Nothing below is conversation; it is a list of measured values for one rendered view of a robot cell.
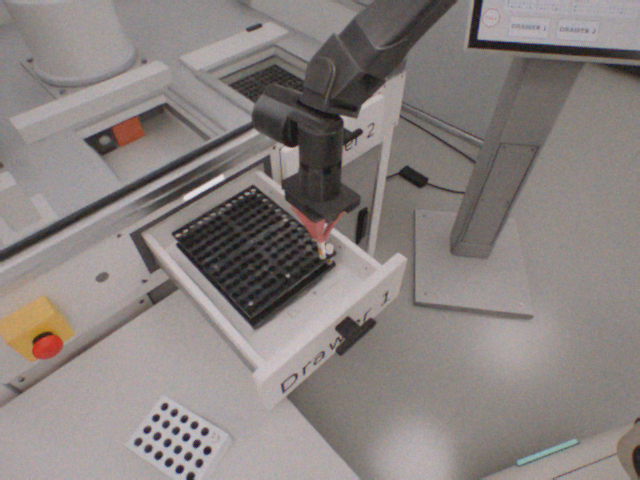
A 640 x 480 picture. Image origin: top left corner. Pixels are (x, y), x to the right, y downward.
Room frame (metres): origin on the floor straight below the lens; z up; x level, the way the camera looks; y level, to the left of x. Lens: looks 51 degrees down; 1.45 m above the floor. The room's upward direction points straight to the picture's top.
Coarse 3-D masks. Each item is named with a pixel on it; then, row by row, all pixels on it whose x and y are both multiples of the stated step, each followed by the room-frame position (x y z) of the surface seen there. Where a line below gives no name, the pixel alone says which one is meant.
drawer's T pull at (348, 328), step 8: (344, 320) 0.30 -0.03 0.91; (352, 320) 0.30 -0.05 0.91; (368, 320) 0.30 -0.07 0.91; (336, 328) 0.29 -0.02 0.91; (344, 328) 0.29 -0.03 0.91; (352, 328) 0.29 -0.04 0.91; (360, 328) 0.29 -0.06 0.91; (368, 328) 0.29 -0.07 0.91; (344, 336) 0.27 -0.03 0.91; (352, 336) 0.27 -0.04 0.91; (360, 336) 0.27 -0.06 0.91; (344, 344) 0.26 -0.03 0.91; (352, 344) 0.26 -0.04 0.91; (344, 352) 0.25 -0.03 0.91
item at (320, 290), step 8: (328, 280) 0.41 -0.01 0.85; (336, 280) 0.41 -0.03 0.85; (320, 288) 0.39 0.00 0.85; (328, 288) 0.40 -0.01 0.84; (312, 296) 0.38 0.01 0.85; (320, 296) 0.38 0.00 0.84; (296, 304) 0.36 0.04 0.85; (304, 304) 0.36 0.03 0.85; (288, 312) 0.35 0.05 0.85; (296, 312) 0.35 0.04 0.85
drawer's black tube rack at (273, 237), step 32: (256, 192) 0.57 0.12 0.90; (192, 224) 0.49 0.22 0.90; (224, 224) 0.52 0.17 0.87; (256, 224) 0.49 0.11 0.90; (288, 224) 0.49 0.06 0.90; (192, 256) 0.42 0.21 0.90; (224, 256) 0.45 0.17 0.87; (256, 256) 0.44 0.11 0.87; (288, 256) 0.45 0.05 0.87; (224, 288) 0.36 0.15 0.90; (256, 288) 0.36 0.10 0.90; (256, 320) 0.32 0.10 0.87
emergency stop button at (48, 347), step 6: (48, 336) 0.28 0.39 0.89; (54, 336) 0.28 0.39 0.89; (36, 342) 0.27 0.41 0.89; (42, 342) 0.27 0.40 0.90; (48, 342) 0.27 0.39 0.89; (54, 342) 0.27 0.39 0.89; (60, 342) 0.28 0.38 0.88; (36, 348) 0.26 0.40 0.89; (42, 348) 0.26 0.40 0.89; (48, 348) 0.27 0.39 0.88; (54, 348) 0.27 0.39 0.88; (60, 348) 0.27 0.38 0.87; (36, 354) 0.26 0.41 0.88; (42, 354) 0.26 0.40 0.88; (48, 354) 0.26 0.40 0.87; (54, 354) 0.27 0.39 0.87
